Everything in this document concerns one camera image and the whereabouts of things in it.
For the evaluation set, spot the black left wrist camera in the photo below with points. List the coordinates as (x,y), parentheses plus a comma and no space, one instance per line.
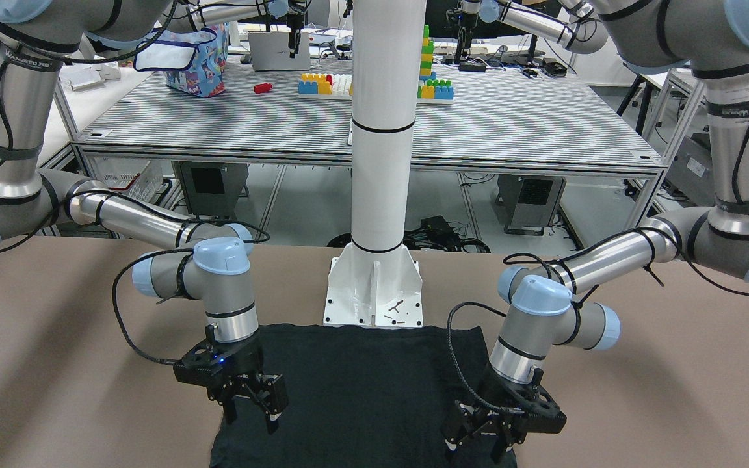
(540,413)

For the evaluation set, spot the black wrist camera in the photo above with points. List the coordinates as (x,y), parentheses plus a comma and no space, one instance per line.
(203,365)
(540,413)

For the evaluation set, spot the black printed t-shirt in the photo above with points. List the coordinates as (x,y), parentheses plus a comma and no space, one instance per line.
(359,398)

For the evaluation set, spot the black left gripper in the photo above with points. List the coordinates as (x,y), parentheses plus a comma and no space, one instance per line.
(486,397)

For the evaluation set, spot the red toy block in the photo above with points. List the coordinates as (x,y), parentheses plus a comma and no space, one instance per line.
(261,88)

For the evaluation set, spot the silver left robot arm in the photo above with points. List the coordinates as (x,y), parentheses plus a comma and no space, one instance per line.
(652,36)

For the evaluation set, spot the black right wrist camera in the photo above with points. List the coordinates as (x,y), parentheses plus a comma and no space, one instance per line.
(203,365)

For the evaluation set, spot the colourful fabric bag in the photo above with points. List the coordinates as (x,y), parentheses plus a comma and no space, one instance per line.
(192,62)

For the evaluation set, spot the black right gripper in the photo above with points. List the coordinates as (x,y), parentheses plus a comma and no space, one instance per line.
(245,363)

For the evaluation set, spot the colourful toy block set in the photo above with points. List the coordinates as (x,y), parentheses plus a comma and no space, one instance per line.
(429,88)

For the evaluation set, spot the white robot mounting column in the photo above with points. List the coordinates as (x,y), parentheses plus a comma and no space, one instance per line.
(375,282)

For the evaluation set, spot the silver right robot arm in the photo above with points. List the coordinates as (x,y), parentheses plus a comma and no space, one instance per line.
(196,260)

